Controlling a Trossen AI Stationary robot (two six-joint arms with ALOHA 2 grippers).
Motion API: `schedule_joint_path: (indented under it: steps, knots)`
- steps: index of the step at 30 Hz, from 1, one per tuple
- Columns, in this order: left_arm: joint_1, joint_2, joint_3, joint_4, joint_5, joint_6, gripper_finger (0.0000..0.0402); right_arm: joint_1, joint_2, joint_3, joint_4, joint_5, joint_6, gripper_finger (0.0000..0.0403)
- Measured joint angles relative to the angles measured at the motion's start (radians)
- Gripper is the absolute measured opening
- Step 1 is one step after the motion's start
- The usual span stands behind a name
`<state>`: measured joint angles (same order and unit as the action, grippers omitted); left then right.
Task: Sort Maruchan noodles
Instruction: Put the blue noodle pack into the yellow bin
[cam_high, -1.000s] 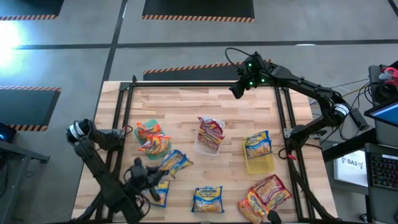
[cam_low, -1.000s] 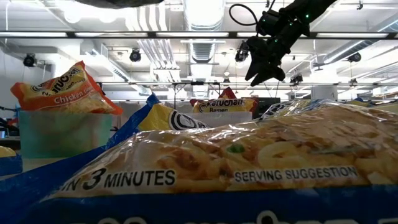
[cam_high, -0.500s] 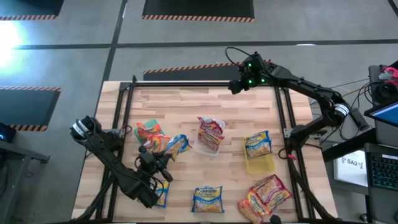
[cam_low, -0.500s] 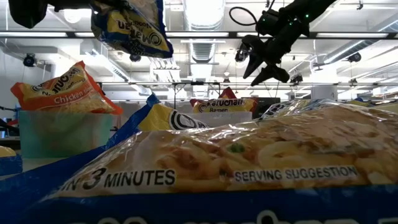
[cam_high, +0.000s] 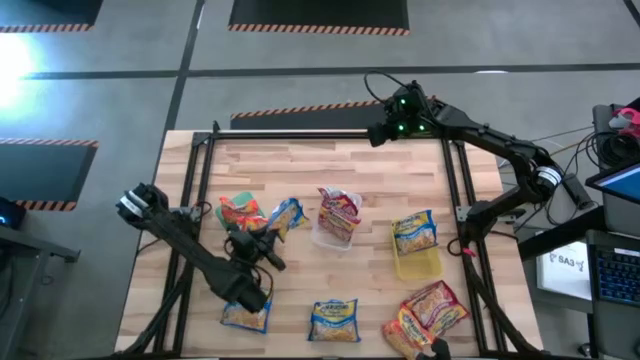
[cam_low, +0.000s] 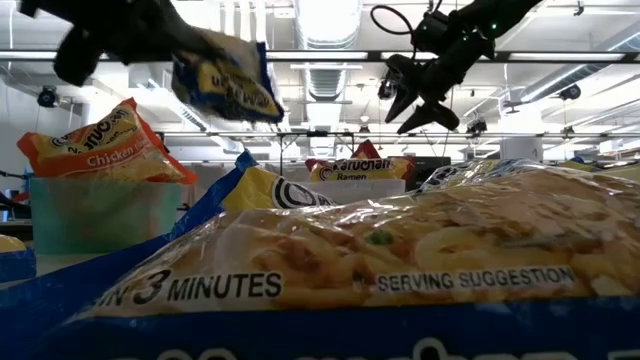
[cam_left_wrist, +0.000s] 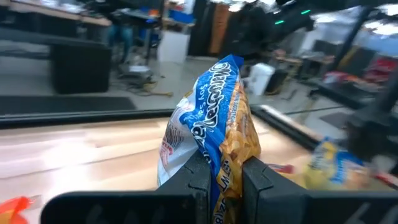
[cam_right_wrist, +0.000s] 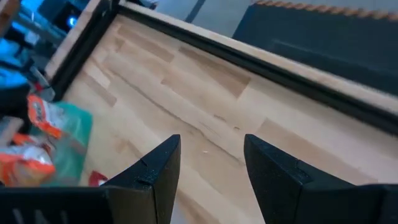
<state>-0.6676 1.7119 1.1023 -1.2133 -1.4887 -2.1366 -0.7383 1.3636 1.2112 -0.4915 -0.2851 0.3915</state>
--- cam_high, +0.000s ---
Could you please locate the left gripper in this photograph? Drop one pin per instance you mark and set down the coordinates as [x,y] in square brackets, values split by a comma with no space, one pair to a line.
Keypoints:
[246,247]

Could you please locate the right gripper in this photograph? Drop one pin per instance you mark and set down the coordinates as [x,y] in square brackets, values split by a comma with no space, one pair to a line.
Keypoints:
[412,115]

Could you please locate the blue soy sauce noodle pack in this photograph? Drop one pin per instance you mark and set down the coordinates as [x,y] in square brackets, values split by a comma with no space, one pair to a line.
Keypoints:
[414,232]
[334,322]
[245,320]
[287,217]

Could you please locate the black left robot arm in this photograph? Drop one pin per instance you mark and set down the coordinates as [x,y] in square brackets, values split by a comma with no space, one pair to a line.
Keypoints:
[200,255]

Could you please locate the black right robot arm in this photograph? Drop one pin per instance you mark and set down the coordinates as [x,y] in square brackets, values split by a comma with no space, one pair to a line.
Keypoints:
[490,140]

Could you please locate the clear plastic container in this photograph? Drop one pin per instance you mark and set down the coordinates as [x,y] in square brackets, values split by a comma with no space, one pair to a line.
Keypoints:
[327,242]

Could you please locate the green translucent plastic container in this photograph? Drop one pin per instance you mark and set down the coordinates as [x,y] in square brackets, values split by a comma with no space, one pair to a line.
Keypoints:
[241,198]

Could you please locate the black mat with hazard stripe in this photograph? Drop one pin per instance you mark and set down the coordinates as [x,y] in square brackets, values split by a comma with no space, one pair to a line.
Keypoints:
[40,172]
[50,12]
[300,120]
[320,12]

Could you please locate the yellow translucent plastic container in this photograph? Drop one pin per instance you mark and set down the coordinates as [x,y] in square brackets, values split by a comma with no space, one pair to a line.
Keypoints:
[417,267]

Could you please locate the small black object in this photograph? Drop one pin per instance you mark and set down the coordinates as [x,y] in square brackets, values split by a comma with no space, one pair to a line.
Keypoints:
[435,350]

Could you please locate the black power adapter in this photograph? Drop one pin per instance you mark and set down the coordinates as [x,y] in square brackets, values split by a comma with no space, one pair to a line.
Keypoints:
[579,191]

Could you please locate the white paper sign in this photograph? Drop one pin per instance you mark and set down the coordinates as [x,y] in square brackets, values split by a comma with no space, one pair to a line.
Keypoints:
[562,272]

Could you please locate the dark grey desk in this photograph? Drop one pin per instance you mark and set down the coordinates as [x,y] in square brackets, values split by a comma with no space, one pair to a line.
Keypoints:
[25,245]

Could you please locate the laptop with blue screen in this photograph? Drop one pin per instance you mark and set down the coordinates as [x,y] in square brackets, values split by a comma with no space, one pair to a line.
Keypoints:
[625,182]

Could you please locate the black equipment cart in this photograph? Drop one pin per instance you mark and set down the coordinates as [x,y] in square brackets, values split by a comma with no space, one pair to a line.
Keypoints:
[620,215]

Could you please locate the black device with blue light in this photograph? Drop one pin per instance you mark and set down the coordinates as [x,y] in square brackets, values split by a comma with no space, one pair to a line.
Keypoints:
[12,215]

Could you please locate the black backlit keyboard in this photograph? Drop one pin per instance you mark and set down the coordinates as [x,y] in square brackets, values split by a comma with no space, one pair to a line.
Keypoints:
[617,270]

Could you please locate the black aluminium rig frame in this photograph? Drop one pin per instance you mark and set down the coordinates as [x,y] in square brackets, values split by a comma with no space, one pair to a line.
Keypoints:
[300,135]

